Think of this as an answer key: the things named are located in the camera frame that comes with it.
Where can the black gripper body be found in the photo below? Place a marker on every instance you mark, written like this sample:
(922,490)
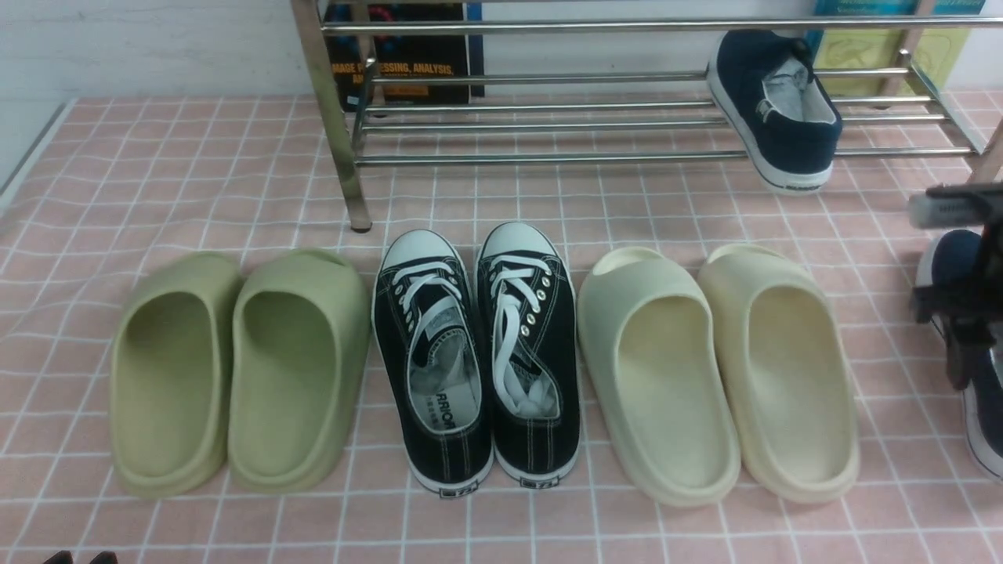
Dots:
(976,295)

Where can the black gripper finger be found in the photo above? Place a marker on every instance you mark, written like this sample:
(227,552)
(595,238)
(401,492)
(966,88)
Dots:
(969,343)

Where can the navy slip-on shoe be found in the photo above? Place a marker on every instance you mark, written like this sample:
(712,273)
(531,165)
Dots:
(766,86)
(949,256)

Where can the steel shoe rack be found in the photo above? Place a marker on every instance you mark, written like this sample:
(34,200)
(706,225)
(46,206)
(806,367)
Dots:
(908,96)

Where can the teal and yellow book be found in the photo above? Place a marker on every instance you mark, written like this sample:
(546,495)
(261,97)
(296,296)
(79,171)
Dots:
(936,53)

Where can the right cream slipper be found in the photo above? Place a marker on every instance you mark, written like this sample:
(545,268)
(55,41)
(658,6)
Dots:
(781,359)

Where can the cream slipper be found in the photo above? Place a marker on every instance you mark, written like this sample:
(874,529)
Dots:
(781,359)
(646,336)

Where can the left cream slipper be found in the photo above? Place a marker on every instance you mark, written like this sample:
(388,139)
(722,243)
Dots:
(646,336)

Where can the right black canvas sneaker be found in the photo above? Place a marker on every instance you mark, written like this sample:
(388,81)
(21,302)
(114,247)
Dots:
(525,299)

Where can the black canvas sneaker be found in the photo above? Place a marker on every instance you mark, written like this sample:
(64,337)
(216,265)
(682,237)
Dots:
(525,299)
(424,326)

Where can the left black canvas sneaker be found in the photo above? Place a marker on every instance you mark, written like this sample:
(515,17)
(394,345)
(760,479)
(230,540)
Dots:
(424,326)

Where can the black image processing book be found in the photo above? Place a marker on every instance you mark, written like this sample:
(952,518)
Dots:
(426,56)

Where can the right olive green slipper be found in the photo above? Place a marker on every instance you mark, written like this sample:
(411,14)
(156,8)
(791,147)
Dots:
(301,335)

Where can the olive green slipper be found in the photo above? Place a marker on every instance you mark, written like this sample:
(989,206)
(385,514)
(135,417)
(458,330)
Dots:
(171,365)
(301,335)

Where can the left olive green slipper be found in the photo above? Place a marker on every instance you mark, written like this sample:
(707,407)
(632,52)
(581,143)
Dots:
(171,365)

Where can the pink checkered tablecloth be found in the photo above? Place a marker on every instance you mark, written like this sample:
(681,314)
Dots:
(123,186)

